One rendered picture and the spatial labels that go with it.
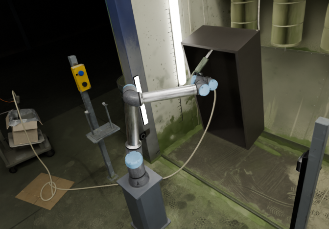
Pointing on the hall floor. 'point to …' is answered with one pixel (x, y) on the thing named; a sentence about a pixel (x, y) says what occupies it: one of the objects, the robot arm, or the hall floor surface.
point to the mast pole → (312, 171)
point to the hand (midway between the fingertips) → (197, 75)
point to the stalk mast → (94, 124)
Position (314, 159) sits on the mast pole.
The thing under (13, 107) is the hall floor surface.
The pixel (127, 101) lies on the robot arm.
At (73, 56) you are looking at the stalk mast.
